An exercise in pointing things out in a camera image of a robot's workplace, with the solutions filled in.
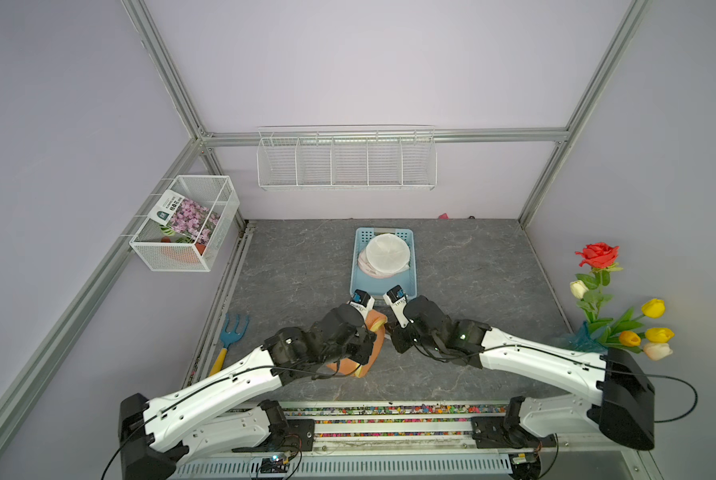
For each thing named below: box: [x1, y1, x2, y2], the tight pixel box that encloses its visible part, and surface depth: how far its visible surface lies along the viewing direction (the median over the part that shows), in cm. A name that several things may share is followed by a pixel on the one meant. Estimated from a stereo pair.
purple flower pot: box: [148, 189, 221, 255], surface depth 75 cm
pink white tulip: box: [644, 342, 673, 361], surface depth 59 cm
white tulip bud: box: [570, 280, 589, 299], surface depth 70 cm
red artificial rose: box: [574, 242, 620, 269], surface depth 64 cm
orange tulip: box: [620, 331, 641, 347], surface depth 60 cm
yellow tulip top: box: [641, 299, 666, 319], surface depth 65 cm
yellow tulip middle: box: [645, 327, 675, 343], surface depth 60 cm
